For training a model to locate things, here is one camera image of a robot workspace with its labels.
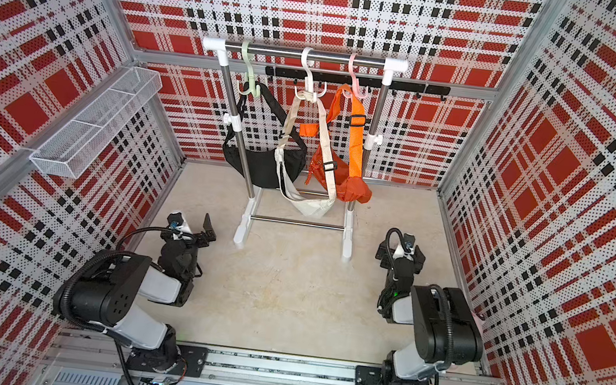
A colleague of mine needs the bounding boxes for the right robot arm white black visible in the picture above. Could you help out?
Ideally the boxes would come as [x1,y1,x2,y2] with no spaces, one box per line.
[356,227,484,385]

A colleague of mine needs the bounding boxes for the orange sling bag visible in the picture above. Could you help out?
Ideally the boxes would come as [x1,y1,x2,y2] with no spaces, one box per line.
[298,85,373,203]

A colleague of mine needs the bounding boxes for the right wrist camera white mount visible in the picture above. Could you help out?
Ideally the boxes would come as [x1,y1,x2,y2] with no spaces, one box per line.
[393,233,416,260]

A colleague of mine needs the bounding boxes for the metal clothes rack white joints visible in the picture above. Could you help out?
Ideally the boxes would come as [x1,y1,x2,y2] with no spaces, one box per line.
[203,37,408,262]

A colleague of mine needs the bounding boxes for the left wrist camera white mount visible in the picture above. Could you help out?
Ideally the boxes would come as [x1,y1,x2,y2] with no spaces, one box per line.
[166,211,193,236]

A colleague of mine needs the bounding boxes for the black sling bag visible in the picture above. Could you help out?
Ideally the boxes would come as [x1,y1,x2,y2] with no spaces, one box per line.
[222,83,308,189]

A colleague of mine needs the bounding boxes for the cream sling bag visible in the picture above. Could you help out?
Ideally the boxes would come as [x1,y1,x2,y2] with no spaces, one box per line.
[274,90,337,219]

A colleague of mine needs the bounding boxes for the pink plastic hook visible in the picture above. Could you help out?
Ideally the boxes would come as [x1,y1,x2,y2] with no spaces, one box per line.
[347,53,366,100]

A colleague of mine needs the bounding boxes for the green plastic hook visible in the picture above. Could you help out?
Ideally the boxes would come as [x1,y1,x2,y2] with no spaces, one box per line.
[238,40,261,99]

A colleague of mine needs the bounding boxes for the black wall hook rail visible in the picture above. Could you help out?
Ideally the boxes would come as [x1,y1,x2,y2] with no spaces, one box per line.
[263,63,453,102]

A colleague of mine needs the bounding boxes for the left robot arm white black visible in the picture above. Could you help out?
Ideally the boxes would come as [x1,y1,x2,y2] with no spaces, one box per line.
[53,211,217,372]

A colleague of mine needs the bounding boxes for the white wire mesh basket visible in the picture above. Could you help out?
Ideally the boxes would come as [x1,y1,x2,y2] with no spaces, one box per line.
[29,67,162,179]

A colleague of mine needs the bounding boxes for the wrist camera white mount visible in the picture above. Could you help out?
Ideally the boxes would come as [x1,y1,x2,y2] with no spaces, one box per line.
[393,233,416,260]
[166,211,193,236]

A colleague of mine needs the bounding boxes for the white plastic hook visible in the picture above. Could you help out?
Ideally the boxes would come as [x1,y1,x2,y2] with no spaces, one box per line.
[295,47,328,103]

